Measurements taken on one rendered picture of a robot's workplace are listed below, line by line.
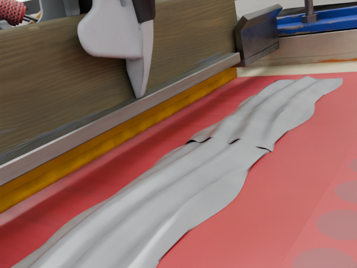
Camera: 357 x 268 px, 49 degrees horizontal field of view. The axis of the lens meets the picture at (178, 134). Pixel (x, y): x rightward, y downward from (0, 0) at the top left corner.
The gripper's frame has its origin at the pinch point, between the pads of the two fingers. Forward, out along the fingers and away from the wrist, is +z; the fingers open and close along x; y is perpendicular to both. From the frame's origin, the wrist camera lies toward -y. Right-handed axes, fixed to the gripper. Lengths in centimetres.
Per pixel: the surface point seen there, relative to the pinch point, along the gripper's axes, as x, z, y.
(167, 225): 10.9, 4.7, 9.9
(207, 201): 11.4, 5.0, 7.2
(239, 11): -92, 9, -200
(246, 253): 14.8, 5.3, 9.9
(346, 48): 10.5, 3.9, -25.4
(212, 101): 1.2, 5.3, -10.7
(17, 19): -57, -7, -30
